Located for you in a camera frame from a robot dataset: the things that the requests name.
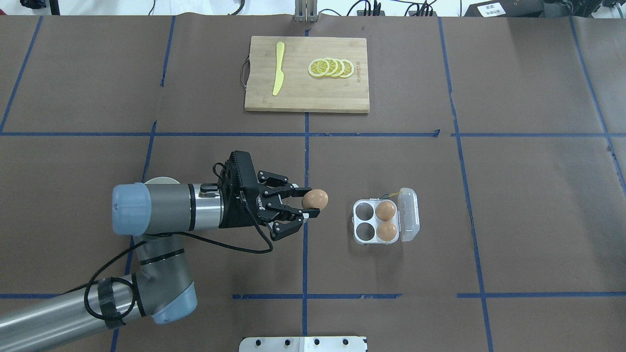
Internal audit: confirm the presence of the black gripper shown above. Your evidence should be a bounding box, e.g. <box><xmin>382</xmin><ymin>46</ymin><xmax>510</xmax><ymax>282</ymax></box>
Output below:
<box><xmin>218</xmin><ymin>170</ymin><xmax>321</xmax><ymax>242</ymax></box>

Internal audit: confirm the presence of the brown egg from bowl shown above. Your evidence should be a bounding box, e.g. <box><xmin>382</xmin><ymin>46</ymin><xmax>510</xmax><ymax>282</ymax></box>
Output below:
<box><xmin>301</xmin><ymin>189</ymin><xmax>329</xmax><ymax>210</ymax></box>

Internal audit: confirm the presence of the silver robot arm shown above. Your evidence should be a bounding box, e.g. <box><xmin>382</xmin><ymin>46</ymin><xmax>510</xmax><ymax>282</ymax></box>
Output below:
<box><xmin>1</xmin><ymin>163</ymin><xmax>328</xmax><ymax>352</ymax></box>

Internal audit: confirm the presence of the clear plastic egg box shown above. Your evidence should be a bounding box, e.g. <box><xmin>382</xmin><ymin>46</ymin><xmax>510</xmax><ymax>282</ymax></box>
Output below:
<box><xmin>352</xmin><ymin>187</ymin><xmax>421</xmax><ymax>245</ymax></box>

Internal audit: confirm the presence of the brown egg rear in box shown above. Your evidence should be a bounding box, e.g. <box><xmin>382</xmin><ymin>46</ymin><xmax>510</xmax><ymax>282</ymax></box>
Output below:
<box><xmin>375</xmin><ymin>200</ymin><xmax>397</xmax><ymax>222</ymax></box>

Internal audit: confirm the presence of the brown egg in box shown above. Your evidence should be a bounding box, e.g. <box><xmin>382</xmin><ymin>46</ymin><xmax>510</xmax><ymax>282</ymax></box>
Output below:
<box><xmin>376</xmin><ymin>222</ymin><xmax>398</xmax><ymax>242</ymax></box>
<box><xmin>375</xmin><ymin>200</ymin><xmax>397</xmax><ymax>222</ymax></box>

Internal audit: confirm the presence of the brown egg front in box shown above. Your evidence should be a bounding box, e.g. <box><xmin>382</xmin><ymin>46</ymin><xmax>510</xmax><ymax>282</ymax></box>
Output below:
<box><xmin>376</xmin><ymin>222</ymin><xmax>398</xmax><ymax>242</ymax></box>

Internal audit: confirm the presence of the black box with label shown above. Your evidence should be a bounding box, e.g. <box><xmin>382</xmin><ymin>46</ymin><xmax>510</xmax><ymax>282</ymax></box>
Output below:
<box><xmin>463</xmin><ymin>0</ymin><xmax>545</xmax><ymax>18</ymax></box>

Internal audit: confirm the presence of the bamboo cutting board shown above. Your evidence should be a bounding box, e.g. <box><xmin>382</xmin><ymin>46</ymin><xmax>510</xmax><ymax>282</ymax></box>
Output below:
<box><xmin>245</xmin><ymin>36</ymin><xmax>370</xmax><ymax>114</ymax></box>

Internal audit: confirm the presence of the white ceramic bowl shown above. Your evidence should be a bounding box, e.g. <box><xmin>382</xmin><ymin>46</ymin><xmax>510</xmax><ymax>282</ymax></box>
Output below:
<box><xmin>143</xmin><ymin>176</ymin><xmax>180</xmax><ymax>185</ymax></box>

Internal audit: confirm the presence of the lemon slice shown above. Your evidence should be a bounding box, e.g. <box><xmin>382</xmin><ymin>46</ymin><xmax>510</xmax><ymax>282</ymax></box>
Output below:
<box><xmin>331</xmin><ymin>59</ymin><xmax>345</xmax><ymax>77</ymax></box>
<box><xmin>339</xmin><ymin>59</ymin><xmax>354</xmax><ymax>79</ymax></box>
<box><xmin>324</xmin><ymin>58</ymin><xmax>338</xmax><ymax>76</ymax></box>
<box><xmin>307</xmin><ymin>59</ymin><xmax>331</xmax><ymax>77</ymax></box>

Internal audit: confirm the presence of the yellow plastic knife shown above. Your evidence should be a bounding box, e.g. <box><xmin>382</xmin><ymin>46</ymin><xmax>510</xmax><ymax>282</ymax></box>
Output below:
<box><xmin>272</xmin><ymin>42</ymin><xmax>285</xmax><ymax>96</ymax></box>

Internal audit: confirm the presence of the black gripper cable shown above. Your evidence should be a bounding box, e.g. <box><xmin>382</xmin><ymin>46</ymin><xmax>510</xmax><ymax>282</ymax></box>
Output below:
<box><xmin>84</xmin><ymin>163</ymin><xmax>274</xmax><ymax>322</ymax></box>

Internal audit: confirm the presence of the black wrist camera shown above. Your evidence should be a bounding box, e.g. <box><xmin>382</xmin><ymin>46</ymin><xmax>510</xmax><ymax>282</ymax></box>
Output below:
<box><xmin>220</xmin><ymin>150</ymin><xmax>259</xmax><ymax>194</ymax></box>

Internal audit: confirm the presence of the aluminium frame post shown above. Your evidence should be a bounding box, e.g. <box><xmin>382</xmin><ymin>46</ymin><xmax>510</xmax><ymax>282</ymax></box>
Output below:
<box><xmin>294</xmin><ymin>0</ymin><xmax>319</xmax><ymax>23</ymax></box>

